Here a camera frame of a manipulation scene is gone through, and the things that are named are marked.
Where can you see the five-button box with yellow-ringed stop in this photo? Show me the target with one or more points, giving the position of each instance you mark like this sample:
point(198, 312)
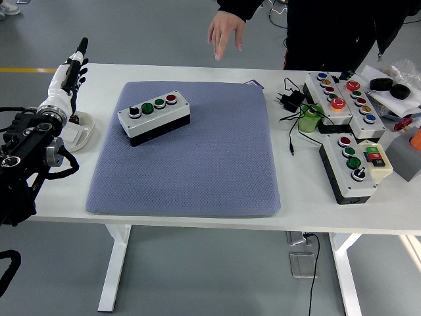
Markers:
point(343, 115)

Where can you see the four-control box with selector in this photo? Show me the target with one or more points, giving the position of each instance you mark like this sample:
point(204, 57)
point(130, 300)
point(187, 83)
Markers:
point(358, 189)

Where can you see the grey-blue textured mat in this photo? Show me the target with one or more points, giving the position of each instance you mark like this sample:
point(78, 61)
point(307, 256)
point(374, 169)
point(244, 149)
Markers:
point(197, 171)

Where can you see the person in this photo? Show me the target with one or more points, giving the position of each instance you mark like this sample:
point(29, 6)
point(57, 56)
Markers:
point(329, 33)

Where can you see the grey four-control button box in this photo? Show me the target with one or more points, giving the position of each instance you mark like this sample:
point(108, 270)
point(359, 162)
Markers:
point(154, 118)

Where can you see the person's right hand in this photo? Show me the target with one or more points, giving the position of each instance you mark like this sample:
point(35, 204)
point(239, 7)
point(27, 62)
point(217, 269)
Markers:
point(223, 29)

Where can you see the purple label card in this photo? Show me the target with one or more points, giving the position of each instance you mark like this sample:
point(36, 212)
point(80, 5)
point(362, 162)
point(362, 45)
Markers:
point(258, 83)

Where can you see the small dark cylinder part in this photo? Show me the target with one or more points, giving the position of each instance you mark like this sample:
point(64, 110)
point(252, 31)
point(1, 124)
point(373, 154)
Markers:
point(74, 119)

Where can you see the white sneakers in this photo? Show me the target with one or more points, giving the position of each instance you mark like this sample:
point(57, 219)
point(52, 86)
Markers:
point(8, 6)

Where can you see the five-button box with red mushroom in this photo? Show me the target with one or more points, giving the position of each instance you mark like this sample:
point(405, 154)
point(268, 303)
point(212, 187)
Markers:
point(371, 130)

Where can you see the grey block stand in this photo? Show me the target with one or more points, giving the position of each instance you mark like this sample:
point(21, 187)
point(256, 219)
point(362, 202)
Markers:
point(403, 158)

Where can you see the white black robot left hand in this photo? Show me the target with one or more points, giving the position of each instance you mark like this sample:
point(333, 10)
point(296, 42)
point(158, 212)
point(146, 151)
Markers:
point(60, 84)

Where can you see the black power adapter plug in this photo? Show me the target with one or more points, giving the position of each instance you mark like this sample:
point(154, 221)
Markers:
point(292, 100)

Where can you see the white shallow dish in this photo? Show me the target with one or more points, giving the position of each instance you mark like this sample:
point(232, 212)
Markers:
point(84, 131)

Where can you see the metal floor socket box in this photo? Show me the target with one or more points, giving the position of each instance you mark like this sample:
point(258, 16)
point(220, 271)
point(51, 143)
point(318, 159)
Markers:
point(302, 265)

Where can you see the small black connector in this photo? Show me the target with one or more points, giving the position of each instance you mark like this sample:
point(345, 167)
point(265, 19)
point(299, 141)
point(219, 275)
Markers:
point(345, 75)

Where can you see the green tape roll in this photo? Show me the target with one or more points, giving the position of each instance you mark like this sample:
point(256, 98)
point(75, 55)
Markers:
point(307, 123)

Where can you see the orange cone piece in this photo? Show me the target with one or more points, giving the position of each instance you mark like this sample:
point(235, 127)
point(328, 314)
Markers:
point(417, 140)

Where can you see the white wall switch plate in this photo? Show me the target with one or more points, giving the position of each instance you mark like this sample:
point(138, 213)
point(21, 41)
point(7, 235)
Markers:
point(70, 135)

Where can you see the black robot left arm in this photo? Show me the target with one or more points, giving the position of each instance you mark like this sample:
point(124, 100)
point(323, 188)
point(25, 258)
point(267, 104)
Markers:
point(26, 138)

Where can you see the beige start-stop switch box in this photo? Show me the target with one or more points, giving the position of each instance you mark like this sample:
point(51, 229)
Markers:
point(383, 171)

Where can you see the white table leg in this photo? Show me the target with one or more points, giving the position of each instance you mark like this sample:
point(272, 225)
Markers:
point(113, 270)
point(345, 273)

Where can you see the white paper sheet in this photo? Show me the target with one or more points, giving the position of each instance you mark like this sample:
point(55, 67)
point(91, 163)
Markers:
point(401, 107)

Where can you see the red knob part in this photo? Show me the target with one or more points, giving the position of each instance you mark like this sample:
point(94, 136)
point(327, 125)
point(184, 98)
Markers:
point(403, 124)

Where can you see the clear plastic bag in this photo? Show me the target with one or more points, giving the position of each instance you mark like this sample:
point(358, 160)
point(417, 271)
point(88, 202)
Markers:
point(409, 70)

